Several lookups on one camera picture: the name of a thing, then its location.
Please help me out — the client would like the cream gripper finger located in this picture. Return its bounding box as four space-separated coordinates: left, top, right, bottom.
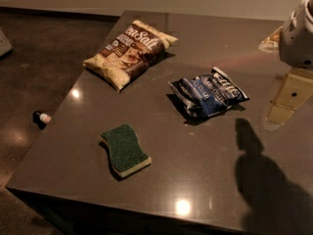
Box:
263 67 313 130
258 26 283 53

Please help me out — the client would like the green and yellow sponge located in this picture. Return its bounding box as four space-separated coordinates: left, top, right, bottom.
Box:
101 124 152 178

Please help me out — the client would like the blue chip bag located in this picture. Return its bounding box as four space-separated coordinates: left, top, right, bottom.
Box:
169 67 248 118

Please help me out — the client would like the brown sea salt chip bag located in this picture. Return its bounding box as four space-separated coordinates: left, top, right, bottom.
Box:
83 20 177 92

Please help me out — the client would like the small bottle on floor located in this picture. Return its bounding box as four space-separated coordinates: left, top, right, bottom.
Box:
32 111 51 124

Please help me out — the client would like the grey object at left edge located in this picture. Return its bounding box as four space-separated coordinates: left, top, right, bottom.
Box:
0 29 12 57

